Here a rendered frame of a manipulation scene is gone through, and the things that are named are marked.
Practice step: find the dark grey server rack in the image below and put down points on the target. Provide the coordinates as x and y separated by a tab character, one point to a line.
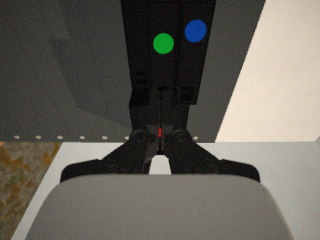
64	72

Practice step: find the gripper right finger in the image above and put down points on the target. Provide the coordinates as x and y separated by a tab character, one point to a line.
187	157

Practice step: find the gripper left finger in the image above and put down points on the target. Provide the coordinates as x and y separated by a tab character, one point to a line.
132	157

